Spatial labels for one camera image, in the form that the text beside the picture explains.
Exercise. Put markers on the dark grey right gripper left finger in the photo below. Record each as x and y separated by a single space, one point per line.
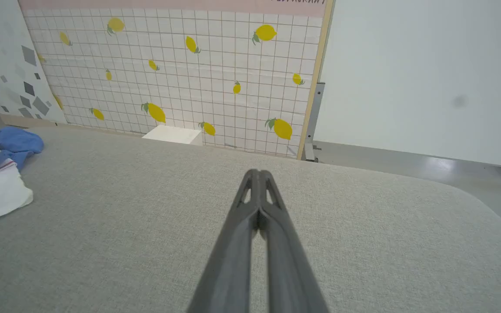
233 261

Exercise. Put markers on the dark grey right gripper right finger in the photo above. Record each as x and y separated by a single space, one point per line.
287 269

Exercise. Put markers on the lemon print grid wall panel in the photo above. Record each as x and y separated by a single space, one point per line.
181 87

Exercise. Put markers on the white partition board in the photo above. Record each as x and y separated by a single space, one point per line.
420 74

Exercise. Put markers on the grey terrazzo print wall panel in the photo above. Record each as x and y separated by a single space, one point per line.
2 56

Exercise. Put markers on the white rectangular box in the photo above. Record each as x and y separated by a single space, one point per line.
173 134

